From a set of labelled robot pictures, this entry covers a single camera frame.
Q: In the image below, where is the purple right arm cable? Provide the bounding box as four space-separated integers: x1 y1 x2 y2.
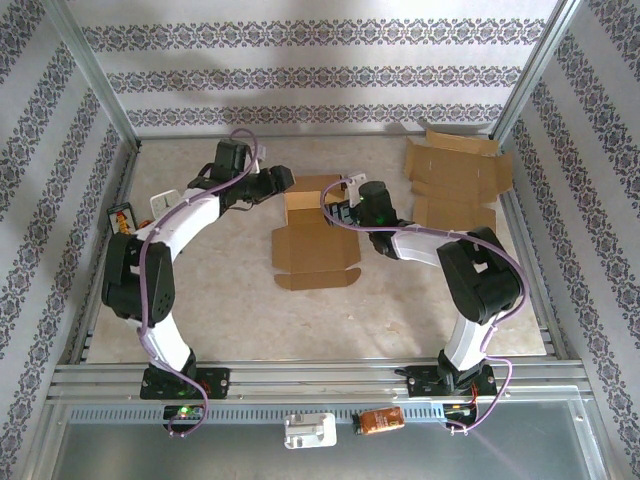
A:
319 178 529 435

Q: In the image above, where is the grey metal sheet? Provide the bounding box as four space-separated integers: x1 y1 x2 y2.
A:
47 399 614 480

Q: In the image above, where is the white plastic bracket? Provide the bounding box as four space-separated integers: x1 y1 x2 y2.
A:
283 412 338 450

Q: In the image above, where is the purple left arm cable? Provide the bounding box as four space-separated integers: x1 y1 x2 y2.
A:
138 128 261 440

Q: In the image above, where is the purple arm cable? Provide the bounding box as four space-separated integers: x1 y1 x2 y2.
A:
319 178 529 435
138 128 261 440

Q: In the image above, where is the black device with orange print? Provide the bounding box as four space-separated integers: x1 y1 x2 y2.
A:
106 202 139 236

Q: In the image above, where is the brown cardboard mailer box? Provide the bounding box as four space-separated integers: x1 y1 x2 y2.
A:
403 129 515 236
271 174 362 291

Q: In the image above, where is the aluminium frame rail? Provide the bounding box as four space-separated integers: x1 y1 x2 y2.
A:
69 142 144 365
137 130 494 142
487 139 574 364

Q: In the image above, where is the circuit board with green light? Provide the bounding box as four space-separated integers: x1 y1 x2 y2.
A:
163 404 205 421

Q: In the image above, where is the orange battery pack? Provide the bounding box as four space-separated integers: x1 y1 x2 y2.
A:
352 406 404 436

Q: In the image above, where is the white square desk clock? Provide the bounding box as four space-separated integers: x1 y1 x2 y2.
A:
150 188 184 221

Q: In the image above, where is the aluminium mounting rail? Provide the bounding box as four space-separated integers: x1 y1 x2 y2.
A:
47 360 594 404

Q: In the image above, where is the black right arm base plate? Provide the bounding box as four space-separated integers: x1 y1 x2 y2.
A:
405 364 497 400

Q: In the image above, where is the slotted grey cable tray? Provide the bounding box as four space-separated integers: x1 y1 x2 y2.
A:
67 405 446 424

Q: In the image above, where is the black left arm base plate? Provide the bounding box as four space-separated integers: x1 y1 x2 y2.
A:
139 367 231 401

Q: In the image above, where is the circuit board with yellow wires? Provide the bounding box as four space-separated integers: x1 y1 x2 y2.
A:
442 402 479 420

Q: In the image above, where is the aluminium frame post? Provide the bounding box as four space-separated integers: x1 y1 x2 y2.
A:
490 0 585 146
42 0 141 151

